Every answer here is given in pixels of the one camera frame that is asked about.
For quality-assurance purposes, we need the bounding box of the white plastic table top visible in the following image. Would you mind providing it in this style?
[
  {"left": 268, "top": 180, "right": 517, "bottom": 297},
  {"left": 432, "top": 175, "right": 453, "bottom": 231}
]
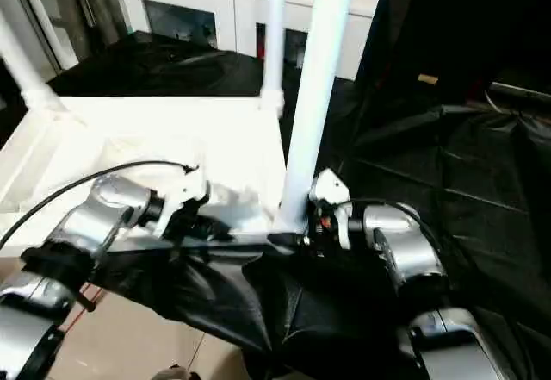
[{"left": 0, "top": 94, "right": 302, "bottom": 260}]

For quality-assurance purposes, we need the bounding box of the white plastic table leg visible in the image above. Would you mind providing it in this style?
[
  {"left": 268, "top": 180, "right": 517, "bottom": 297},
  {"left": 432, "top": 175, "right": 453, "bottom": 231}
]
[
  {"left": 259, "top": 0, "right": 298, "bottom": 116},
  {"left": 275, "top": 0, "right": 359, "bottom": 234},
  {"left": 0, "top": 9, "right": 65, "bottom": 114}
]

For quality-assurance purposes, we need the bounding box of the black metal stand leg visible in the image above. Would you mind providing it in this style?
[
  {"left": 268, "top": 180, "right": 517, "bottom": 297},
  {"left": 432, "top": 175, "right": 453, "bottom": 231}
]
[{"left": 76, "top": 284, "right": 100, "bottom": 312}]

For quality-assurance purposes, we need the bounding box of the black mat cover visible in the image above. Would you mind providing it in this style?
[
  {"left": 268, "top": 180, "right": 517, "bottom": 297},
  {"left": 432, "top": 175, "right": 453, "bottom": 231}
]
[{"left": 0, "top": 30, "right": 551, "bottom": 380}]

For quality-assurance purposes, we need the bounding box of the white cabinet with glass doors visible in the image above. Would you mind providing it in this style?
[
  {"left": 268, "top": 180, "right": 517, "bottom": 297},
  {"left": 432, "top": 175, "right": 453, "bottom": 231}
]
[{"left": 115, "top": 0, "right": 387, "bottom": 80}]

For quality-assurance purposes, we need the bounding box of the grey metal rack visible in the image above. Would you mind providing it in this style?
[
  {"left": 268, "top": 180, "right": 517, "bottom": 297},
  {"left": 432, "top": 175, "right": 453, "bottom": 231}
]
[{"left": 0, "top": 0, "right": 133, "bottom": 71}]

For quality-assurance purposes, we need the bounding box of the long black pole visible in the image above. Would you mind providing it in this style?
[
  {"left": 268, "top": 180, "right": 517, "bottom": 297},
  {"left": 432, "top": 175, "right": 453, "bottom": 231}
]
[{"left": 490, "top": 80, "right": 551, "bottom": 102}]

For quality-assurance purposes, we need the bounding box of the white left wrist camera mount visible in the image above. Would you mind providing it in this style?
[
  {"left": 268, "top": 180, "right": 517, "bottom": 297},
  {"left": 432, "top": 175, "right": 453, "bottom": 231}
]
[{"left": 150, "top": 166, "right": 212, "bottom": 241}]

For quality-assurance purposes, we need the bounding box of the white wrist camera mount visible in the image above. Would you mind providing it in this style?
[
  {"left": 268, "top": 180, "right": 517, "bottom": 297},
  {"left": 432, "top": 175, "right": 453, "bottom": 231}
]
[
  {"left": 309, "top": 168, "right": 352, "bottom": 250},
  {"left": 150, "top": 166, "right": 212, "bottom": 241}
]

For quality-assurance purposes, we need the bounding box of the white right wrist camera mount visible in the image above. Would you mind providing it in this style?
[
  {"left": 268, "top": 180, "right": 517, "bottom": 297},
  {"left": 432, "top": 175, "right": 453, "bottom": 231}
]
[{"left": 309, "top": 168, "right": 352, "bottom": 250}]

